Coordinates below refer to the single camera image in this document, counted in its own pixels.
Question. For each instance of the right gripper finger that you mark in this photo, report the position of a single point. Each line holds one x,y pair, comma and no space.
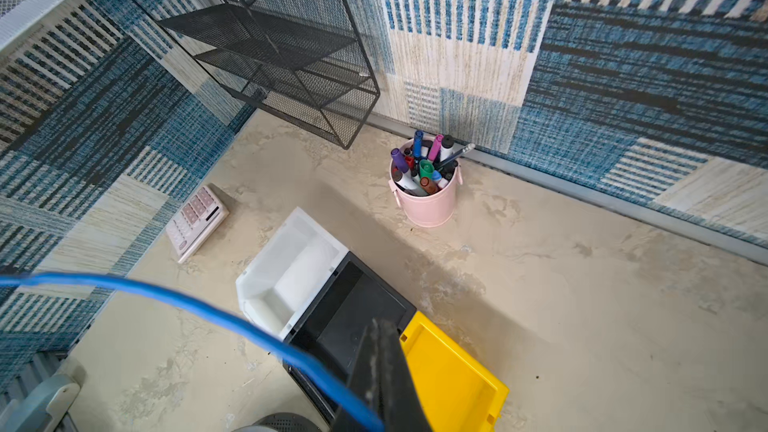
382,381

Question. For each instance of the grey filament spool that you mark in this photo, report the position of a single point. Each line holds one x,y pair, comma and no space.
281,422

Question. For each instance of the black plastic bin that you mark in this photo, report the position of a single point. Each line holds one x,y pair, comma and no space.
332,327

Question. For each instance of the yellow plastic bin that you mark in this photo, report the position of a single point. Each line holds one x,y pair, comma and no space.
456,392

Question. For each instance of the white plastic bin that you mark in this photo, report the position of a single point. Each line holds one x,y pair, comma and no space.
284,278

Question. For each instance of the pink pen cup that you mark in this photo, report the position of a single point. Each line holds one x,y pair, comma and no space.
425,174

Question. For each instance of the black mesh shelf rack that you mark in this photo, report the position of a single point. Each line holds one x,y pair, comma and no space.
302,61

